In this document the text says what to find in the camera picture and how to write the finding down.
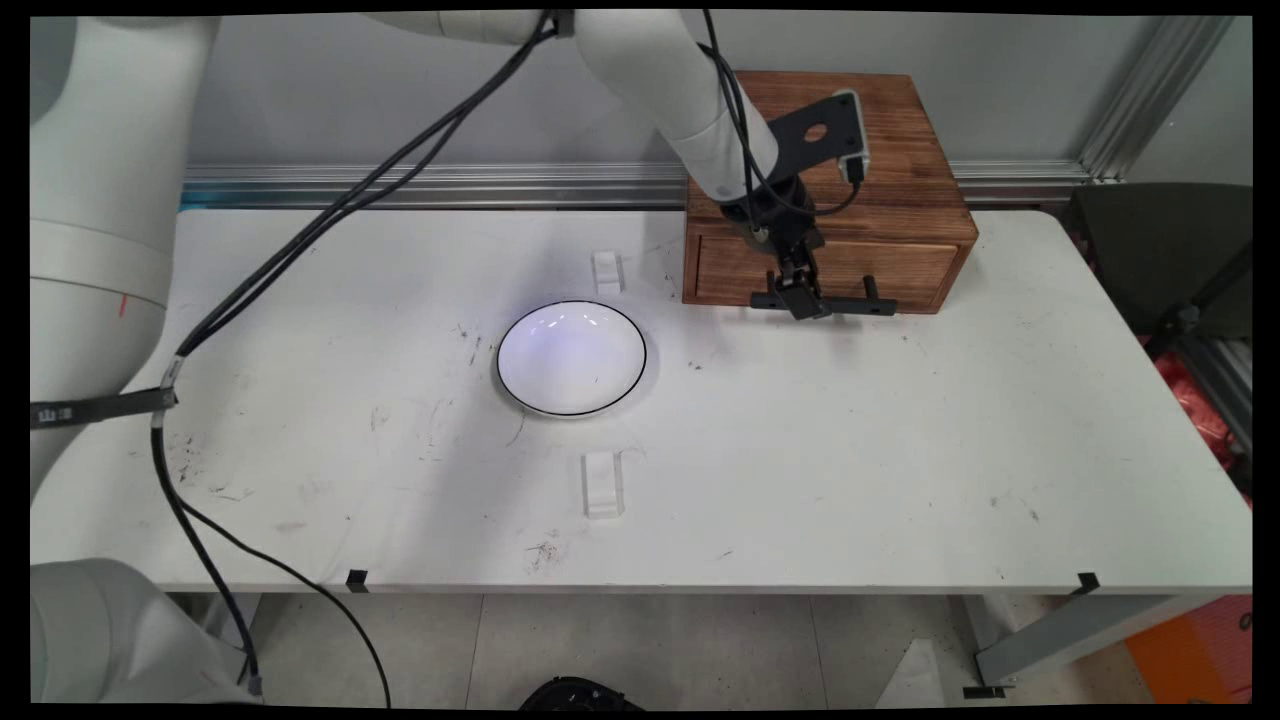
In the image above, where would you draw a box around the red plastic bag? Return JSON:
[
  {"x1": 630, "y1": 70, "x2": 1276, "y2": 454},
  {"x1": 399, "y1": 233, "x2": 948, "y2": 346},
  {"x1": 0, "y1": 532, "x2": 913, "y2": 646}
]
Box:
[{"x1": 1140, "y1": 335, "x2": 1253, "y2": 506}]

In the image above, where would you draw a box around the white plate with black rim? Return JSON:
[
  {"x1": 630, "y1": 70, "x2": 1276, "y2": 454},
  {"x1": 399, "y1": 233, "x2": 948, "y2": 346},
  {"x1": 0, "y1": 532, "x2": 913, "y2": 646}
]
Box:
[{"x1": 496, "y1": 300, "x2": 649, "y2": 418}]

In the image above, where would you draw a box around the dark grey chair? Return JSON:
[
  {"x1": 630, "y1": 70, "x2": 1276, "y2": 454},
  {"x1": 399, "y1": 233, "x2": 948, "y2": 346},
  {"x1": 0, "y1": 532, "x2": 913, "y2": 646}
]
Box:
[{"x1": 1068, "y1": 183, "x2": 1253, "y2": 343}]

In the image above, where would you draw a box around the horizontal aluminium rail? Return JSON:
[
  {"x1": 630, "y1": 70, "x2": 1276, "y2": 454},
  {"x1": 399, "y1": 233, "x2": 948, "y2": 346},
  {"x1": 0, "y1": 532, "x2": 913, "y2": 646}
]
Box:
[{"x1": 180, "y1": 162, "x2": 1093, "y2": 210}]

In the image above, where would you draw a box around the brown wooden drawer cabinet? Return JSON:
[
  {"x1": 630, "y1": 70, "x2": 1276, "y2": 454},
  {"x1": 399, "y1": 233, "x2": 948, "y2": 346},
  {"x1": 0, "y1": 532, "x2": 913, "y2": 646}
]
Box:
[{"x1": 683, "y1": 69, "x2": 980, "y2": 317}]

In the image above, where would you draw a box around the thin black floor cable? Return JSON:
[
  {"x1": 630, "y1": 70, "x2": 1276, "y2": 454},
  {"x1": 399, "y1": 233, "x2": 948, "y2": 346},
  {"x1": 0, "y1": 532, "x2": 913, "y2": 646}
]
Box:
[{"x1": 175, "y1": 498, "x2": 393, "y2": 707}]

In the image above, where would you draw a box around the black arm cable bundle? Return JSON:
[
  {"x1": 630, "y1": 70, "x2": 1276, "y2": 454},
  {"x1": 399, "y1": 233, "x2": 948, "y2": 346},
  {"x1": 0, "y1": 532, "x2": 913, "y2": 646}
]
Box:
[{"x1": 148, "y1": 10, "x2": 863, "y2": 698}]

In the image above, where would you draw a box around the black round object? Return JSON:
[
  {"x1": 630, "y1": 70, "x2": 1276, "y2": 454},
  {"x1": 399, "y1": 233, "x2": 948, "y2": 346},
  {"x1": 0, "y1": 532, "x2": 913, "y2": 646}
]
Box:
[{"x1": 519, "y1": 676, "x2": 643, "y2": 712}]

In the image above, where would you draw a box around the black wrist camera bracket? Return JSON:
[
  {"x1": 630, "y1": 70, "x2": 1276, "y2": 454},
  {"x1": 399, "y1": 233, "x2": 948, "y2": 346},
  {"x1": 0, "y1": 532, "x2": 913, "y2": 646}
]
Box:
[{"x1": 764, "y1": 89, "x2": 871, "y2": 187}]

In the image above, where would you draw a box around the long clear acrylic block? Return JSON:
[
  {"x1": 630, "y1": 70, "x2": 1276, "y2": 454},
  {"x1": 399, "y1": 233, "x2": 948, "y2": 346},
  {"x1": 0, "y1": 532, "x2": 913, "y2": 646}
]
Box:
[{"x1": 582, "y1": 450, "x2": 627, "y2": 520}]

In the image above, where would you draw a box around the orange box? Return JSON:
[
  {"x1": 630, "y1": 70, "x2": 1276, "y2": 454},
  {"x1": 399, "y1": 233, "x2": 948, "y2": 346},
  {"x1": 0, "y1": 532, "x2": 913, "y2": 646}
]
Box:
[{"x1": 1124, "y1": 595, "x2": 1253, "y2": 705}]

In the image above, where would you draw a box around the grey table leg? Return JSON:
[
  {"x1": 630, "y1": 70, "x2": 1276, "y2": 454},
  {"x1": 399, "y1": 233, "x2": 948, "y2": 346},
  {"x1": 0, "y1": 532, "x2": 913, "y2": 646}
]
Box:
[{"x1": 962, "y1": 594, "x2": 1213, "y2": 691}]

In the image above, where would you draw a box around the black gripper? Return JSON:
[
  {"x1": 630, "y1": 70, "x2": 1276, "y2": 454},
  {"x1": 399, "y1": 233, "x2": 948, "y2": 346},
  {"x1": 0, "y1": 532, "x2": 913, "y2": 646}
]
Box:
[{"x1": 720, "y1": 176, "x2": 834, "y2": 322}]

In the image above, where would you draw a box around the slanted aluminium rail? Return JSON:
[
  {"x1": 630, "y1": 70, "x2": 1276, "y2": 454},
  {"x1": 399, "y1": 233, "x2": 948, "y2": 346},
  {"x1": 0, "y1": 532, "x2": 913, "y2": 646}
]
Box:
[{"x1": 1077, "y1": 15, "x2": 1237, "y2": 184}]

